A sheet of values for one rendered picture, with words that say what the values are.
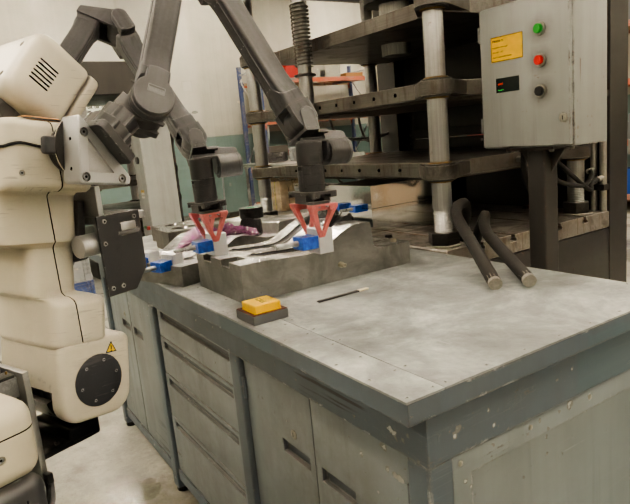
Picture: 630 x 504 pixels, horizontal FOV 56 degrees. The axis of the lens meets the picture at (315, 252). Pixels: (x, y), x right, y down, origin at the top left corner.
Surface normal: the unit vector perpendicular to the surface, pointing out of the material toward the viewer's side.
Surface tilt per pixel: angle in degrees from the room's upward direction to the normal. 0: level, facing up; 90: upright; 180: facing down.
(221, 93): 90
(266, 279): 90
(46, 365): 82
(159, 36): 66
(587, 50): 90
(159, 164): 90
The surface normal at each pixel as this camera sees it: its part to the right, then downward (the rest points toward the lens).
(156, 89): 0.51, -0.29
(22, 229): 0.81, 0.04
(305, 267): 0.54, 0.11
